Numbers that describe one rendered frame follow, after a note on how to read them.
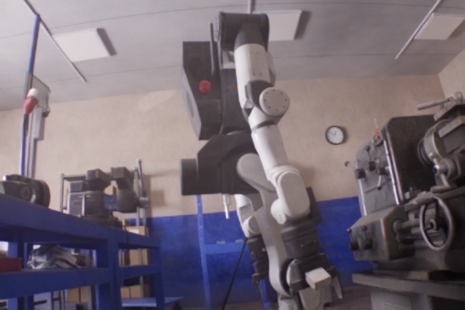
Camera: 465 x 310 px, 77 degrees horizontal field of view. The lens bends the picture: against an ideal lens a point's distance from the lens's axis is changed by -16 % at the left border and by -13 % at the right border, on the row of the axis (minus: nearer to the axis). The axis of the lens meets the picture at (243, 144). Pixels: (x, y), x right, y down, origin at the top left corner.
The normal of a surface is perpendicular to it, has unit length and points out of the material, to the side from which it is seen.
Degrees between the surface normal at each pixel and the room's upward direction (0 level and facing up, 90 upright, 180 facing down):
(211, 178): 113
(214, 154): 90
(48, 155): 90
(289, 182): 90
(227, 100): 101
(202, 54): 90
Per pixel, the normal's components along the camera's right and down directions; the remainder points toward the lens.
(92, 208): 0.03, -0.35
